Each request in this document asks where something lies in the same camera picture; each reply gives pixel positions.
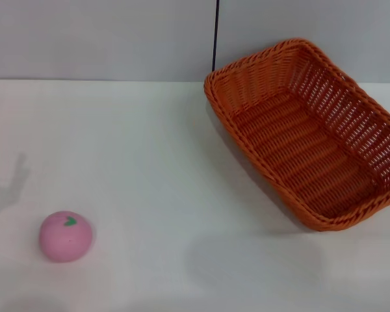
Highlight orange woven wicker basket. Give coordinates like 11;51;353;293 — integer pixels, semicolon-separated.
203;38;390;232

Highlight pink peach toy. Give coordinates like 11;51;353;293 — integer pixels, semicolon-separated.
39;211;93;263

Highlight black vertical cable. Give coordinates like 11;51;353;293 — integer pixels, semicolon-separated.
212;0;222;72

